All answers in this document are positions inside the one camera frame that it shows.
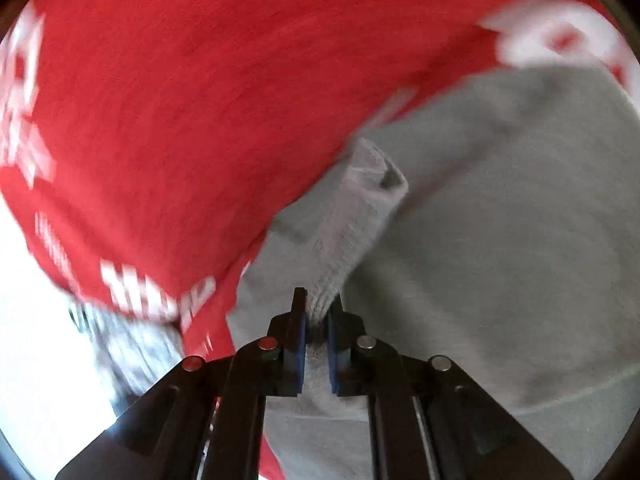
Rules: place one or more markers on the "red printed blanket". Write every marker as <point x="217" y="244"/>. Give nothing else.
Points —
<point x="200" y="110"/>

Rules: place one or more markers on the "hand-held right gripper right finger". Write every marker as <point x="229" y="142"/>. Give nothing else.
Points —
<point x="332" y="355"/>

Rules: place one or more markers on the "grey garment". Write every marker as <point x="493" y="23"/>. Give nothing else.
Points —
<point x="475" y="210"/>

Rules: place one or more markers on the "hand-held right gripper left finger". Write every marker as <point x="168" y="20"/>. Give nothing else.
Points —
<point x="296" y="345"/>

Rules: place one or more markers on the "white patterned cloth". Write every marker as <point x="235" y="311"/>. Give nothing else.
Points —
<point x="125" y="345"/>

